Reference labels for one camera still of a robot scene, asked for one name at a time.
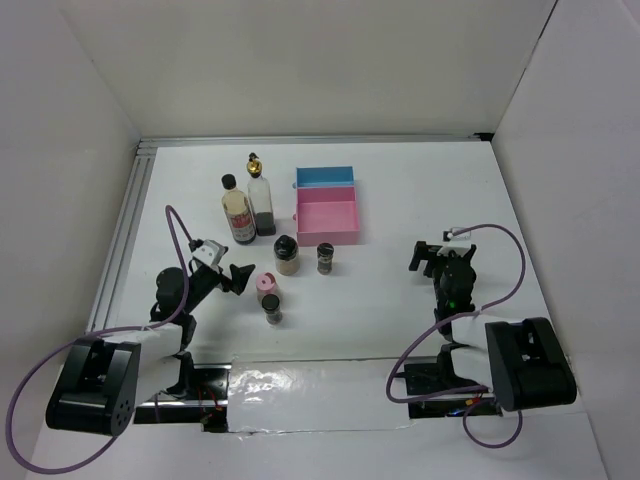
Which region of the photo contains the black cap sauce bottle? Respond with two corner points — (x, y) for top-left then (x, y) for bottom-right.
(221, 174), (257, 245)

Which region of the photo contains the gold spout glass bottle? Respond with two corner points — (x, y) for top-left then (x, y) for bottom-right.
(247, 152), (276, 236)

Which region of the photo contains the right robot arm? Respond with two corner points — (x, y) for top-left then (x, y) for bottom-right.
(409, 241), (577, 412)

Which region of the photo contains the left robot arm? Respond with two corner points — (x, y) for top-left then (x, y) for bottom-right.
(45, 263), (255, 437)

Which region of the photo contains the pink lid spice jar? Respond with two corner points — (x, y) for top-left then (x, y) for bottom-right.
(255, 272), (279, 302)

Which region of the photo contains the front black lid spice jar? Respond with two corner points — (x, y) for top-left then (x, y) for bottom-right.
(261, 294), (283, 325)

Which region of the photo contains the large black lid spice jar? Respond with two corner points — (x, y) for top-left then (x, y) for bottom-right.
(273, 235), (300, 276)

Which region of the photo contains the small dark spice jar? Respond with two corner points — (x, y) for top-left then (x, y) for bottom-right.
(316, 242), (335, 275)

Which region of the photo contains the pink plastic bin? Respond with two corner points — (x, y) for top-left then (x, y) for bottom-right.
(294, 186), (361, 247)

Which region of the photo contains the blue plastic bin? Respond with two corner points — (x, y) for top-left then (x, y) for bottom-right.
(293, 166), (355, 189)

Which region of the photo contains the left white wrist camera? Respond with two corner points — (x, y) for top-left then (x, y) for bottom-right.
(189, 239), (228, 270)

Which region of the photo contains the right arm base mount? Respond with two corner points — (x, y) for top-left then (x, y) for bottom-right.
(396, 344), (493, 420)

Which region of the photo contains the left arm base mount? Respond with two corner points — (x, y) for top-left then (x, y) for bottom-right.
(133, 360), (231, 433)

